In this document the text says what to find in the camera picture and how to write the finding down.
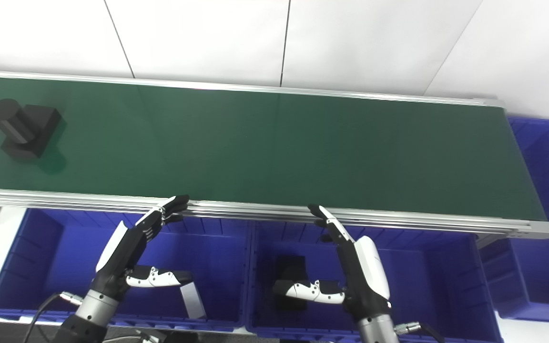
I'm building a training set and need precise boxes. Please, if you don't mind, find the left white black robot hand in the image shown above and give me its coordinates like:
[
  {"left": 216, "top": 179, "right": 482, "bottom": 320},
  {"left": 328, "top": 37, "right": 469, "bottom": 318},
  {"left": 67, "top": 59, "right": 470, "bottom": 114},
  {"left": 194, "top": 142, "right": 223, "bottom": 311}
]
[{"left": 93, "top": 195, "right": 194, "bottom": 300}]

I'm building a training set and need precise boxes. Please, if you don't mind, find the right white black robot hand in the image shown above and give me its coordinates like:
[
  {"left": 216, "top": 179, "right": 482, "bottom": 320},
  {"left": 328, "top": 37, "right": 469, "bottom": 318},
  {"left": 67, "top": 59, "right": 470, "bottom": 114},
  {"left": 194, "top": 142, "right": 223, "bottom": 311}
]
[{"left": 273, "top": 205, "right": 392, "bottom": 321}]

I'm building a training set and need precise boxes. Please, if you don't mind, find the black cylinder block part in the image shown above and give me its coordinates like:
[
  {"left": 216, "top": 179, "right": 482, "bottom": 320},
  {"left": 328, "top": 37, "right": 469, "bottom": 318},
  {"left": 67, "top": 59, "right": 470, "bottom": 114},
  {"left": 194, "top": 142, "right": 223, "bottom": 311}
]
[{"left": 0, "top": 99, "right": 62, "bottom": 160}]

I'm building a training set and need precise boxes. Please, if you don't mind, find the blue plastic bin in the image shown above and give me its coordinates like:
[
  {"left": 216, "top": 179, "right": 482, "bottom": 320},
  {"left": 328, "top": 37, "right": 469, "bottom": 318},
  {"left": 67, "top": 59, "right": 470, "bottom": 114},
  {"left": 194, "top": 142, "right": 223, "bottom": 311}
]
[
  {"left": 0, "top": 208, "right": 252, "bottom": 333},
  {"left": 245, "top": 221, "right": 503, "bottom": 343},
  {"left": 478, "top": 117, "right": 549, "bottom": 325}
]

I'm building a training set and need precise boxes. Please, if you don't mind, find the green conveyor belt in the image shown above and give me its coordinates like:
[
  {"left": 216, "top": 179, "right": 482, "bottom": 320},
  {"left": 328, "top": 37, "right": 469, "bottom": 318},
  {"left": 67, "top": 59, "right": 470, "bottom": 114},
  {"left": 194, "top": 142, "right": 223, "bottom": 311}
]
[{"left": 0, "top": 71, "right": 549, "bottom": 240}]

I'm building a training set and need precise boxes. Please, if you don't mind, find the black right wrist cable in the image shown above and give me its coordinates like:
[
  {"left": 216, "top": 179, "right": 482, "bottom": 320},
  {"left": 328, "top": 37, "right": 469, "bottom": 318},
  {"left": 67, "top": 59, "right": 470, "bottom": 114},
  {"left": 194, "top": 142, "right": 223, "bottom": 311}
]
[{"left": 393, "top": 321, "right": 444, "bottom": 343}]

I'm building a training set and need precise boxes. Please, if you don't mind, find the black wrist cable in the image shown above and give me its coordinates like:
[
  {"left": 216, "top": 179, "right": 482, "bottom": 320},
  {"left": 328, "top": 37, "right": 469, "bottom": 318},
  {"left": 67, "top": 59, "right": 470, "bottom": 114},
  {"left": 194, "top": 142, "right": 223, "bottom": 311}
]
[
  {"left": 393, "top": 321, "right": 444, "bottom": 343},
  {"left": 21, "top": 292, "right": 84, "bottom": 343}
]

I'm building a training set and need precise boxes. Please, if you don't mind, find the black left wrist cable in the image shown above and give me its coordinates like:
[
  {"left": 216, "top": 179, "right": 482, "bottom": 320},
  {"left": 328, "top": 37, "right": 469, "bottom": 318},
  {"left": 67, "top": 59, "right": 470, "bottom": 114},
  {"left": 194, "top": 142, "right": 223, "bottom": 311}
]
[{"left": 21, "top": 292, "right": 84, "bottom": 343}]

